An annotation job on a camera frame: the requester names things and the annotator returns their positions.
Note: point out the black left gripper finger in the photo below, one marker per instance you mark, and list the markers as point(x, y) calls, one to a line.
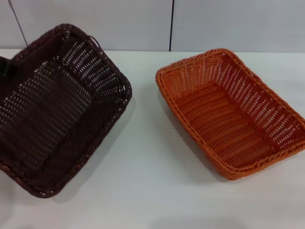
point(6, 68)

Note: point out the dark brown wicker basket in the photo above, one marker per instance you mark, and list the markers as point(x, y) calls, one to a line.
point(52, 112)

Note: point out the orange wicker basket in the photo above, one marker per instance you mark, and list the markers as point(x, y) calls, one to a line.
point(226, 119)

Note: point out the dark vertical wall strip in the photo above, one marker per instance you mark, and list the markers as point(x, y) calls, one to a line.
point(172, 23)

